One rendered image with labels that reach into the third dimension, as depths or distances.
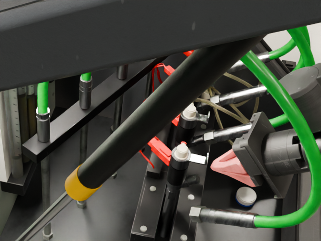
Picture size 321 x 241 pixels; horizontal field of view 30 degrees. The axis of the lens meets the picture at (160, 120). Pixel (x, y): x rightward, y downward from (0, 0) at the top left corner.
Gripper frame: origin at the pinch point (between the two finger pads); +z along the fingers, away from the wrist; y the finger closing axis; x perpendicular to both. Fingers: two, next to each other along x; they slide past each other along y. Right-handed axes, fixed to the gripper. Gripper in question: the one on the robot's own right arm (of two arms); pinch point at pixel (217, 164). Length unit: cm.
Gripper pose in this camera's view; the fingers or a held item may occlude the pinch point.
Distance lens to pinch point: 84.8
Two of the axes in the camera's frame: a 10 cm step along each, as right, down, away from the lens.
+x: -4.2, 6.3, -6.5
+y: -5.3, -7.5, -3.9
